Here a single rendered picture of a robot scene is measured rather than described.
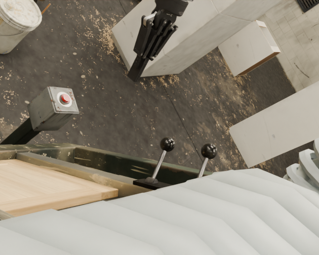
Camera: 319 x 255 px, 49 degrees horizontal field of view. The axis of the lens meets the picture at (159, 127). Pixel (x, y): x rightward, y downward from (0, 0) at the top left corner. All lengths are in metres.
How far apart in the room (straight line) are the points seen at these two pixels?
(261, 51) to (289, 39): 3.26
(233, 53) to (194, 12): 2.75
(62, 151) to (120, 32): 2.36
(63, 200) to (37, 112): 0.76
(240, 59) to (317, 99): 1.84
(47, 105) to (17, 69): 1.31
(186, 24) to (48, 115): 2.00
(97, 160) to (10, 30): 1.43
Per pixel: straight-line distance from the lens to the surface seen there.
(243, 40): 5.77
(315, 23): 8.80
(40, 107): 1.47
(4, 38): 2.59
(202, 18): 3.11
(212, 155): 0.79
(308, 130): 4.39
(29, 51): 2.88
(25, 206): 0.74
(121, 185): 0.88
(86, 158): 1.34
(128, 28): 3.52
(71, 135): 2.66
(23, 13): 2.55
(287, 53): 8.89
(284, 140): 4.47
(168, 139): 0.86
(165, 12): 0.86
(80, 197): 0.81
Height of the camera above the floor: 1.93
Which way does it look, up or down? 34 degrees down
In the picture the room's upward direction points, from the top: 59 degrees clockwise
